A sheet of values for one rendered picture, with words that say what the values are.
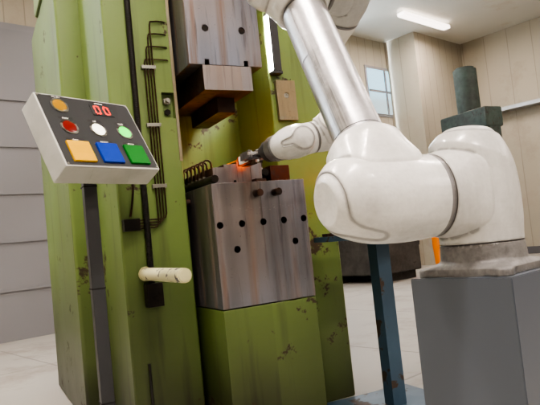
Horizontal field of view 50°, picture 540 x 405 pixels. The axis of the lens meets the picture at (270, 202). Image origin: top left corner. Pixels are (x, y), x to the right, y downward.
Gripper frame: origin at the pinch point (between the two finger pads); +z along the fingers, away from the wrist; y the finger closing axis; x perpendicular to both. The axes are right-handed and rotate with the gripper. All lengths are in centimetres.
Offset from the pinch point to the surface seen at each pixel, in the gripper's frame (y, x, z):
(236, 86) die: 0.6, 28.8, 5.1
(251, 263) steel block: -3.6, -38.0, -0.9
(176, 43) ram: -17, 48, 17
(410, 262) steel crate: 396, -80, 382
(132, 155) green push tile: -45.6, 0.5, -12.5
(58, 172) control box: -69, -5, -21
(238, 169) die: -2.2, -3.1, 5.1
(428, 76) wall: 585, 204, 506
